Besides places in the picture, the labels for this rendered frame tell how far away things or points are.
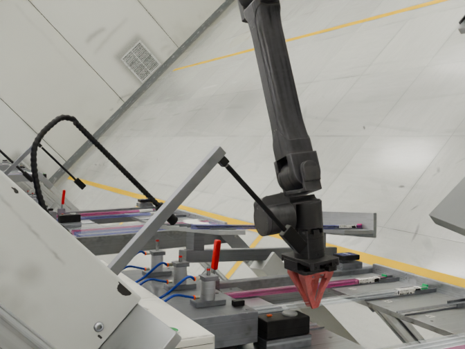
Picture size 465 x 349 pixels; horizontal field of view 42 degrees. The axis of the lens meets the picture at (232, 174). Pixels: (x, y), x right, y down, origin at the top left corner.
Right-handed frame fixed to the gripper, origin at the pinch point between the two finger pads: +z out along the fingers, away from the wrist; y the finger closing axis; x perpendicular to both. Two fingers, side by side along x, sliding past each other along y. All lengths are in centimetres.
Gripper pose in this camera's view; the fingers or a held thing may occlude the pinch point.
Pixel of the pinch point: (312, 302)
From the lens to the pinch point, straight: 117.0
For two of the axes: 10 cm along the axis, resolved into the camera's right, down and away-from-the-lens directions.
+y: 4.7, 0.6, -8.8
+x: 8.8, -1.1, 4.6
